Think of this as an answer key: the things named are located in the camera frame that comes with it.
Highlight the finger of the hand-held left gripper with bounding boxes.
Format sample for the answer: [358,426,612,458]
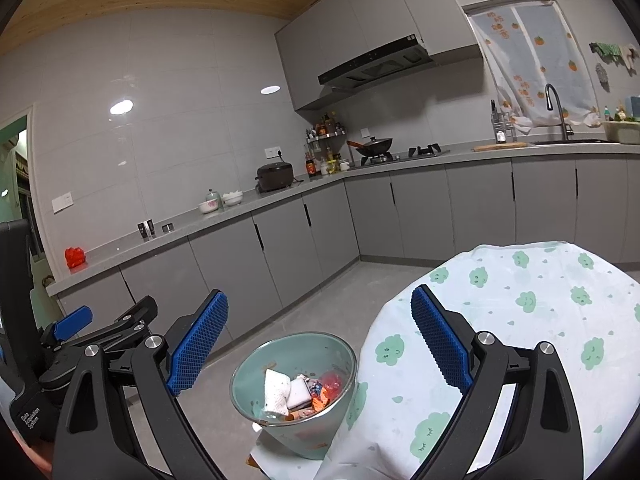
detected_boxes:
[102,296,159,348]
[52,305,95,342]

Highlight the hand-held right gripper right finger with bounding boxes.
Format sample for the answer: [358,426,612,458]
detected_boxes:
[411,285,586,480]

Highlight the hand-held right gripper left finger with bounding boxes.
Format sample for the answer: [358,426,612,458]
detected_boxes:
[52,289,229,480]

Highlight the white dotted paper towel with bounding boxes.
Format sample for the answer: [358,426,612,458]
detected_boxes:
[263,369,292,417]

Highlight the green round bin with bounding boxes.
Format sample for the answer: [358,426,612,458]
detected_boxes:
[229,331,358,461]

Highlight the person's left forearm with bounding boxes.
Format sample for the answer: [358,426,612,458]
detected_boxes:
[12,432,56,480]

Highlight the grey kitchen countertop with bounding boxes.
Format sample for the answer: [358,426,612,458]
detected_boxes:
[47,140,640,296]

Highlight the grey base cabinets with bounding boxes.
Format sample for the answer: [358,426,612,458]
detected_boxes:
[55,152,640,361]

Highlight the white bowl with lidded jar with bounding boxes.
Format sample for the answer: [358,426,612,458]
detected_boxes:
[198,189,223,214]

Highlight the dark rice cooker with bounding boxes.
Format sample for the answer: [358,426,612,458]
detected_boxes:
[255,161,295,193]

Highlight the black gas stove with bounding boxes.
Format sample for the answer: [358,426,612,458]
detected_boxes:
[360,144,451,166]

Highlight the wooden cutting board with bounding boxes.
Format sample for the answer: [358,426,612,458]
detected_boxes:
[472,141,528,152]

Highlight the black wok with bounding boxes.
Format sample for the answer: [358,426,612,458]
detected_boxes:
[347,136,394,157]

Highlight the spice rack with bottles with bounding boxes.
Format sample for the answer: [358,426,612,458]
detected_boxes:
[305,112,351,176]

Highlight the metal knife rack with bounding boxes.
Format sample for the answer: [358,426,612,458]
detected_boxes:
[491,100,517,143]

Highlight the black kitchen faucet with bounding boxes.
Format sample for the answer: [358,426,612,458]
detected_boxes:
[544,83,574,142]

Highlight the white dish basin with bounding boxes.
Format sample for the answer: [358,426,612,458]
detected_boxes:
[601,119,640,145]

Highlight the black range hood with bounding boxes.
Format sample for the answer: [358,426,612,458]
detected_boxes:
[317,35,435,93]

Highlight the orange print window curtain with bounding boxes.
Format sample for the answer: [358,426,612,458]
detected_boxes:
[462,0,601,128]

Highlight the hanging green cloth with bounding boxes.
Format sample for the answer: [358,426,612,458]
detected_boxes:
[589,41,640,68]

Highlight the green door frame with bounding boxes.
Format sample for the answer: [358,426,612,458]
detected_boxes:
[0,115,46,311]

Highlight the grey wall cabinets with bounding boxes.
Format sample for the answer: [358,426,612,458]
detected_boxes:
[275,0,483,111]

